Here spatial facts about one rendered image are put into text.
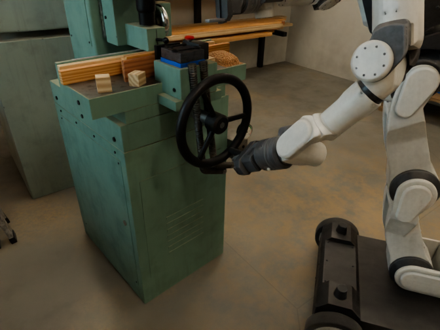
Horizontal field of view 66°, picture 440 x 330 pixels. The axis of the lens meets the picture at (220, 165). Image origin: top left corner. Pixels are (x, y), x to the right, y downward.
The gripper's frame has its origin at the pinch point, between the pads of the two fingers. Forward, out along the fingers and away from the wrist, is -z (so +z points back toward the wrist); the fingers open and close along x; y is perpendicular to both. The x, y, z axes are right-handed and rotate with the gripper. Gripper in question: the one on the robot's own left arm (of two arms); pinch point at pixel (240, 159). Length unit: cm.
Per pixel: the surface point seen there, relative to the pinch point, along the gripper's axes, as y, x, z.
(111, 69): 42.7, -2.3, -24.6
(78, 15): 64, 10, -42
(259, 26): 1, 253, -180
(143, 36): 44.6, 10.6, -18.6
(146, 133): 21.3, -9.2, -19.7
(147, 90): 31.6, -3.4, -12.9
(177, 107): 23.2, -2.9, -6.3
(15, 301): -5, -70, -89
